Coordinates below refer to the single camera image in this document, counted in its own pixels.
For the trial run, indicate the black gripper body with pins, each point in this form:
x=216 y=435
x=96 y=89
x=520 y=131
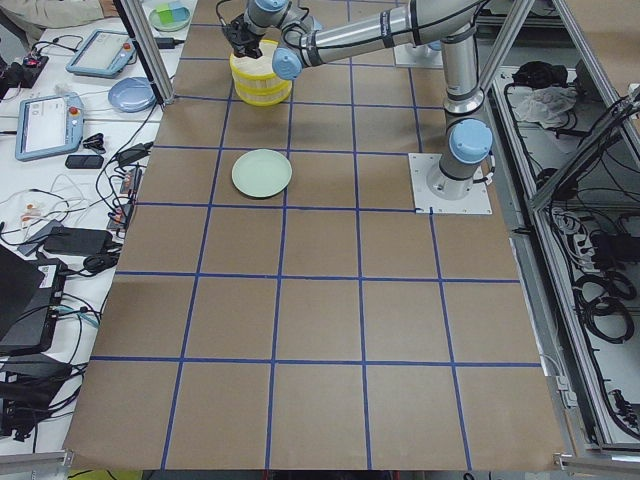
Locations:
x=243 y=35

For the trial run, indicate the yellow steamer basket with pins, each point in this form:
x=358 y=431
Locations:
x=257 y=76
x=264 y=97

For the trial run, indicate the light green round plate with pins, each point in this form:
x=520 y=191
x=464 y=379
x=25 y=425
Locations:
x=261 y=173

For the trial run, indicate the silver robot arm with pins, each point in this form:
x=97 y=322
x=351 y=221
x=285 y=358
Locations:
x=304 y=44

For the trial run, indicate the blue sponge block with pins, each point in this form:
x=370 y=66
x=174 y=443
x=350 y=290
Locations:
x=179 y=11

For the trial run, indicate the green sponge block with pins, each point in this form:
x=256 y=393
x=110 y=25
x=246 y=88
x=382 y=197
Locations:
x=163 y=13

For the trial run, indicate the clear green glass bowl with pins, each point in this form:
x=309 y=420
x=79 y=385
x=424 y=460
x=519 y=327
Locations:
x=172 y=26

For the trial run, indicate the blue teach pendant far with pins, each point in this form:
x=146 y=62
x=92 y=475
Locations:
x=103 y=54

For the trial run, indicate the blue teach pendant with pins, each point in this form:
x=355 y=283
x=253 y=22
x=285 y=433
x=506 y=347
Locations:
x=103 y=54
x=49 y=126

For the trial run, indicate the blue teach pendant near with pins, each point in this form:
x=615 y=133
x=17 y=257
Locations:
x=49 y=126

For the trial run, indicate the black power adapter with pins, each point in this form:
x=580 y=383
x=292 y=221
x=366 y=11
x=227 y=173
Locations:
x=77 y=241

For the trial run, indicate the white crumpled cloth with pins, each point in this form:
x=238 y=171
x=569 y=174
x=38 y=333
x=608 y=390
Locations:
x=548 y=107

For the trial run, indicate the aluminium frame post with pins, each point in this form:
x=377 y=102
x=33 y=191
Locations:
x=136 y=24

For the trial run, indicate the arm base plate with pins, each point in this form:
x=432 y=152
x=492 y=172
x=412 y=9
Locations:
x=423 y=56
x=435 y=193

